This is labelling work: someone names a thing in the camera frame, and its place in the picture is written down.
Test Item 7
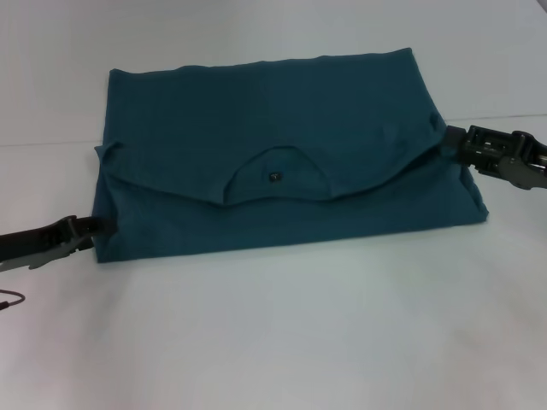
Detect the teal t-shirt with FREE print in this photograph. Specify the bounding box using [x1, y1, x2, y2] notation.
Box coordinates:
[91, 47, 489, 265]

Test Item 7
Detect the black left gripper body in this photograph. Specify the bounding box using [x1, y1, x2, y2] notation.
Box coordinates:
[0, 216, 80, 272]

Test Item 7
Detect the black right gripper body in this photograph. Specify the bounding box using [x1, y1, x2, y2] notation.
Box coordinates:
[497, 130, 547, 192]

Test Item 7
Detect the grey left gripper cable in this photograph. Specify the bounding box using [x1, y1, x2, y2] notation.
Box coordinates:
[0, 289, 26, 311]

